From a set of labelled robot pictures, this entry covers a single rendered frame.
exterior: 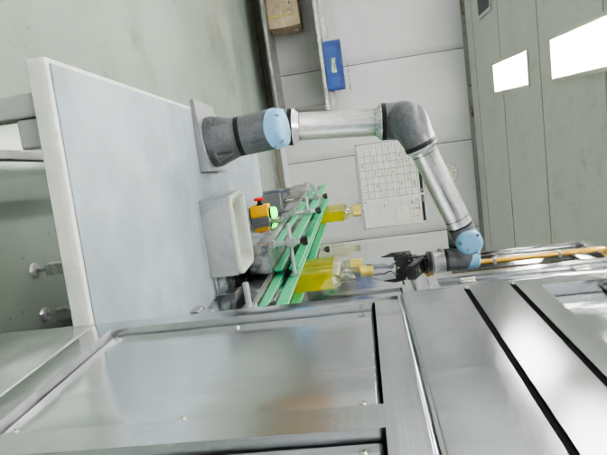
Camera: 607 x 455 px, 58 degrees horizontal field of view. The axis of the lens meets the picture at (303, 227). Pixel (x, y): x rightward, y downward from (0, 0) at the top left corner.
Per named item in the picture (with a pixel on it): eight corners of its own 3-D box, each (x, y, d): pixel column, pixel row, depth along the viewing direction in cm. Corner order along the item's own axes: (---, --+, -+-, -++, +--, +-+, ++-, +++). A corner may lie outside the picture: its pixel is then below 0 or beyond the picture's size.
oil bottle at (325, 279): (276, 295, 176) (342, 288, 173) (274, 278, 175) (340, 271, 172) (279, 290, 181) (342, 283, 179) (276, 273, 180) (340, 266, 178)
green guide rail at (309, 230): (275, 272, 174) (299, 269, 173) (274, 269, 174) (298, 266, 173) (316, 199, 345) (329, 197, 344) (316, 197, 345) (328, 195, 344)
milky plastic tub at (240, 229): (213, 278, 152) (243, 275, 151) (199, 199, 148) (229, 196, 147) (228, 263, 169) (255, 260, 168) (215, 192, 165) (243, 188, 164)
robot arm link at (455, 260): (475, 239, 180) (477, 264, 182) (442, 243, 182) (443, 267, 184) (480, 246, 173) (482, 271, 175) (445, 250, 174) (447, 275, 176)
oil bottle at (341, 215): (311, 225, 299) (361, 218, 296) (309, 215, 298) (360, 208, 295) (312, 223, 305) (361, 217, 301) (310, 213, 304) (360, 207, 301)
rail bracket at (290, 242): (273, 279, 170) (312, 274, 168) (265, 227, 167) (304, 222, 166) (274, 276, 173) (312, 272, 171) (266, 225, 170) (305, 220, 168)
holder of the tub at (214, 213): (215, 296, 153) (241, 293, 152) (198, 200, 149) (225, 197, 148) (228, 279, 170) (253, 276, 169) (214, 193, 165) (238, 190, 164)
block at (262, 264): (249, 276, 170) (272, 273, 170) (245, 246, 169) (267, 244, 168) (252, 273, 174) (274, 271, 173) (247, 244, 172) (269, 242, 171)
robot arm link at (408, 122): (422, 95, 149) (495, 246, 158) (416, 94, 160) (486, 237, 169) (383, 115, 151) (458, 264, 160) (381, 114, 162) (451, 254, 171)
